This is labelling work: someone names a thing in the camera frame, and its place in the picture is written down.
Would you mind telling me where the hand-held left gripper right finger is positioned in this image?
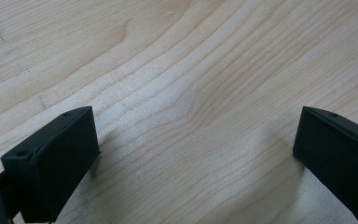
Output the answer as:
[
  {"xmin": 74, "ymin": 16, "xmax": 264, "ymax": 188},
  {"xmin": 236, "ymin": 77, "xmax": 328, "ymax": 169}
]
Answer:
[{"xmin": 292, "ymin": 105, "xmax": 358, "ymax": 224}]

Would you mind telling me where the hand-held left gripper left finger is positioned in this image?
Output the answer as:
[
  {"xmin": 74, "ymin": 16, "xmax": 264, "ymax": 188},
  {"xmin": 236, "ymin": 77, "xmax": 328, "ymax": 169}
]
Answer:
[{"xmin": 0, "ymin": 105, "xmax": 102, "ymax": 224}]

